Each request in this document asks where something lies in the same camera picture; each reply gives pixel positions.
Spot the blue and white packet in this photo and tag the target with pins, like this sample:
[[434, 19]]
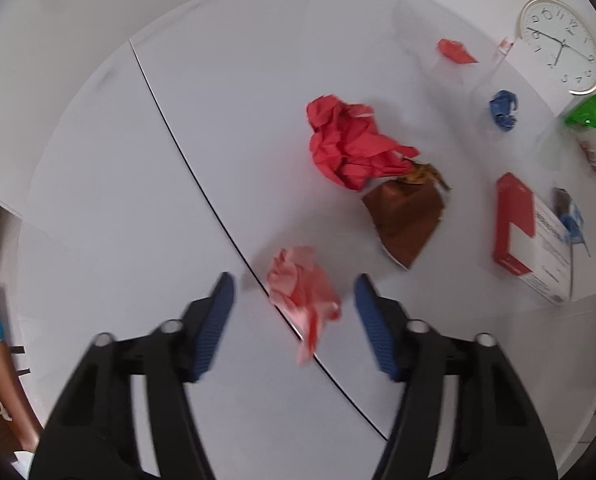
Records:
[[573, 220]]

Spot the round white wall clock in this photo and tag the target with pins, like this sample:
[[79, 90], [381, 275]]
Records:
[[573, 35]]

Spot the red snack packet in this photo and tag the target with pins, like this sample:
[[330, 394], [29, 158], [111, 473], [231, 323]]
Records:
[[591, 155]]

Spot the pink paper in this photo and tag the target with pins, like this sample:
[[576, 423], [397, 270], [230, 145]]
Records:
[[298, 280]]

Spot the blue crumpled wrapper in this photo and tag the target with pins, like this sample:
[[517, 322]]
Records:
[[504, 110]]

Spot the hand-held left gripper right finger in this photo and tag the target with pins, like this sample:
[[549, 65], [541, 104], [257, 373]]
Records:
[[375, 330]]

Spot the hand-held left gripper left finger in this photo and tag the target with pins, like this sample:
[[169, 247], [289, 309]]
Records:
[[210, 330]]

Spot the brown foil packet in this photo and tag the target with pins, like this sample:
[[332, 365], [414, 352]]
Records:
[[405, 215]]

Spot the red crumpled paper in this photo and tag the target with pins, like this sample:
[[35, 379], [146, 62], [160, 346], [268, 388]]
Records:
[[343, 140]]

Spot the white card box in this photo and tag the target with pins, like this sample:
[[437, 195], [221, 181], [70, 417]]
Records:
[[533, 72]]

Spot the white and red medicine box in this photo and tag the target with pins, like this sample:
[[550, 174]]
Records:
[[515, 225]]

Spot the red crumpled wrapper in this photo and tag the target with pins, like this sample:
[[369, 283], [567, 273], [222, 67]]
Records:
[[457, 51]]

